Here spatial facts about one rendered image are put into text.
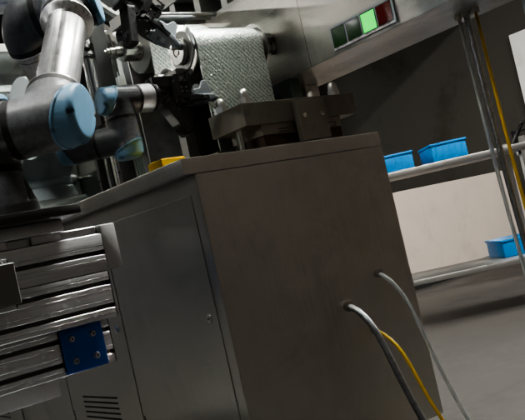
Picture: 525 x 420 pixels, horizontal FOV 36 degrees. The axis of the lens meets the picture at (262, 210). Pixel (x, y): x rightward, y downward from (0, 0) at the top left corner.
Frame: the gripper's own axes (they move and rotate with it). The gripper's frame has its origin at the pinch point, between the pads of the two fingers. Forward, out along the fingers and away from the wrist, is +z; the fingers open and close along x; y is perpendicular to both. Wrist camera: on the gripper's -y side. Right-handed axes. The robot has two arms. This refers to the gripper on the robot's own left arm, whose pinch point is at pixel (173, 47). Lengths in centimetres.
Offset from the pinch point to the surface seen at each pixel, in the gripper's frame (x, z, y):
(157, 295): 0, 25, -65
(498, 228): 285, 443, 248
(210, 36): -3.8, 6.9, 8.0
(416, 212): 283, 341, 204
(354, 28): -34, 32, 18
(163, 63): 19.6, 5.5, 6.2
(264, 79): -4.3, 27.7, 7.5
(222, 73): -4.3, 14.9, 0.1
